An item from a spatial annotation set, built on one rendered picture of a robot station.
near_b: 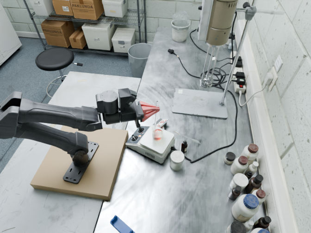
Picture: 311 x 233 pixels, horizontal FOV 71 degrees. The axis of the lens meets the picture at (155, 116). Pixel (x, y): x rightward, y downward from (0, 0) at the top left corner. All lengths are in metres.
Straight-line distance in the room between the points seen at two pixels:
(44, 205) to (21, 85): 2.35
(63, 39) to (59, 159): 2.50
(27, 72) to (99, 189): 2.65
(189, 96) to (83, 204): 0.78
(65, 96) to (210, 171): 0.91
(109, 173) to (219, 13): 0.76
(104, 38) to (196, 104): 2.10
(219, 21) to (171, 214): 0.77
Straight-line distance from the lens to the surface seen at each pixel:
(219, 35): 0.96
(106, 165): 0.97
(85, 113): 0.77
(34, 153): 1.18
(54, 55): 2.28
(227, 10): 0.93
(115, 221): 0.91
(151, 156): 0.98
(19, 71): 3.46
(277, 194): 0.94
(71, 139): 0.86
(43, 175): 1.04
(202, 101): 1.26
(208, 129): 1.14
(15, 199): 1.09
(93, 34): 3.14
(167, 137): 0.97
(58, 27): 3.32
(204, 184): 0.98
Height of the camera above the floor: 1.78
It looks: 49 degrees down
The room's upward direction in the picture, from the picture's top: straight up
